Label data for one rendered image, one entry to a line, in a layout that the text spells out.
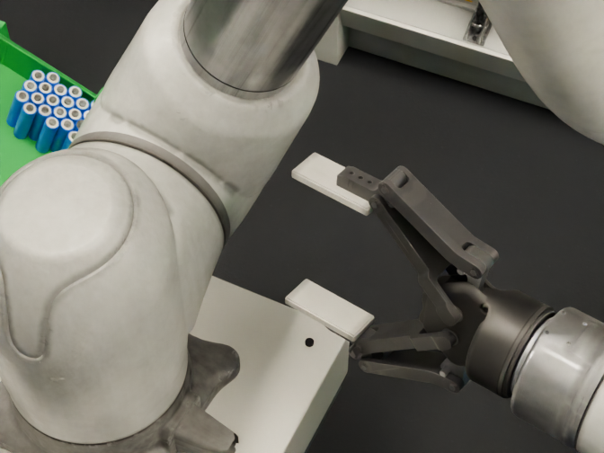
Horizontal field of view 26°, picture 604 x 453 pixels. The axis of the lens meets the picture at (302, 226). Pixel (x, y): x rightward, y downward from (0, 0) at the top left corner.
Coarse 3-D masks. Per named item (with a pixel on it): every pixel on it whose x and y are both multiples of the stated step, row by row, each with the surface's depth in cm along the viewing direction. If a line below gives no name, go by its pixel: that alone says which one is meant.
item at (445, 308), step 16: (384, 208) 95; (384, 224) 96; (400, 224) 95; (400, 240) 95; (416, 240) 95; (416, 256) 95; (432, 256) 96; (432, 272) 95; (448, 272) 98; (432, 288) 95; (448, 304) 95; (448, 320) 96
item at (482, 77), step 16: (352, 32) 177; (368, 48) 178; (384, 48) 177; (400, 48) 175; (416, 64) 176; (432, 64) 175; (448, 64) 174; (464, 64) 173; (464, 80) 175; (480, 80) 174; (496, 80) 172; (512, 80) 171; (512, 96) 173; (528, 96) 172
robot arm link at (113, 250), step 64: (0, 192) 96; (64, 192) 95; (128, 192) 95; (192, 192) 103; (0, 256) 93; (64, 256) 92; (128, 256) 93; (192, 256) 101; (0, 320) 96; (64, 320) 94; (128, 320) 95; (192, 320) 106; (64, 384) 98; (128, 384) 100
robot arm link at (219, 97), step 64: (192, 0) 99; (256, 0) 91; (320, 0) 90; (128, 64) 104; (192, 64) 100; (256, 64) 97; (128, 128) 104; (192, 128) 101; (256, 128) 102; (256, 192) 109
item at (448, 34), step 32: (352, 0) 169; (384, 0) 168; (416, 0) 168; (448, 0) 166; (384, 32) 170; (416, 32) 166; (448, 32) 165; (480, 32) 162; (480, 64) 167; (512, 64) 164
